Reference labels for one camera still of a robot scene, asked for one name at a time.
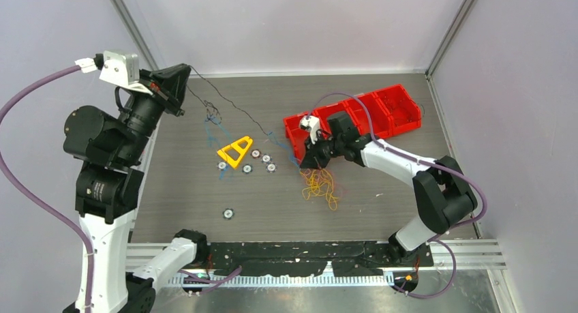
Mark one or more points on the yellow triangle frame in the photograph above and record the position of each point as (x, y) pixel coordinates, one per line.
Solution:
(234, 153)

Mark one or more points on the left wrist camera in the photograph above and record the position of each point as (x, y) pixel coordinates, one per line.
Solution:
(115, 67)

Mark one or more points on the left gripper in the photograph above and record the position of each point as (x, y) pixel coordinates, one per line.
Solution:
(168, 84)

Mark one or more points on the poker chip brown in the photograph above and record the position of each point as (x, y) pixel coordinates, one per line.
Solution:
(256, 153)

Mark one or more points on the white slotted cable duct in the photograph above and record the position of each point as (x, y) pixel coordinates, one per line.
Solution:
(323, 280)

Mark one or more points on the poker chip blue right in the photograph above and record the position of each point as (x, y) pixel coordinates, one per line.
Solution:
(271, 167)

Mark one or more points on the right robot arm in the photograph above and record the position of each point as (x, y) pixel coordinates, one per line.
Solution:
(443, 198)

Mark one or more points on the red compartment bin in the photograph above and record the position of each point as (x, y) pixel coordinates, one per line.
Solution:
(391, 112)

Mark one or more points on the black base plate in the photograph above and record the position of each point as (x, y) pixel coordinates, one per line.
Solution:
(310, 258)

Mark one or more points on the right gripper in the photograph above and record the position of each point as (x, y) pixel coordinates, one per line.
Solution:
(313, 159)

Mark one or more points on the poker chip blue upper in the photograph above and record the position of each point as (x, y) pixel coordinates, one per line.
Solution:
(265, 158)

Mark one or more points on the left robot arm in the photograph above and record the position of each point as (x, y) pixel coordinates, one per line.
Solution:
(107, 189)

